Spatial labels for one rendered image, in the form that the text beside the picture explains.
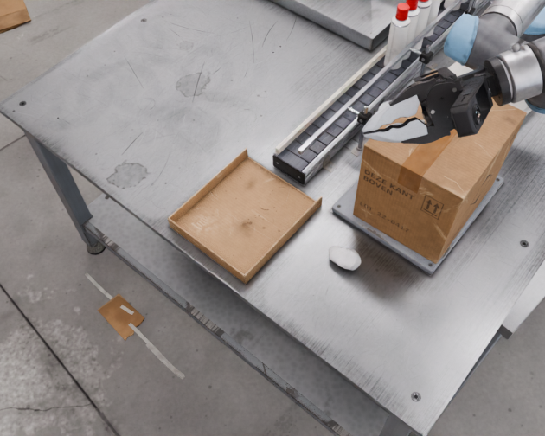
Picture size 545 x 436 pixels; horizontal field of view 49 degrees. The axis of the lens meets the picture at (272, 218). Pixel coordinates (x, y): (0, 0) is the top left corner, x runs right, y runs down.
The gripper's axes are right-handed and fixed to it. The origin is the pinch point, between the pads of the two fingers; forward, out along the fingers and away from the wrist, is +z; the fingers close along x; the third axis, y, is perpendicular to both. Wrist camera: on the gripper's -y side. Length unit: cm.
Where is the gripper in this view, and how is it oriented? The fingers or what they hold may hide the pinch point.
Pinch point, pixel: (371, 131)
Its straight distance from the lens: 90.3
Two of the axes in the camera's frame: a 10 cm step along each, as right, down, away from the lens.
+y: 0.2, -4.2, 9.1
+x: -3.6, -8.5, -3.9
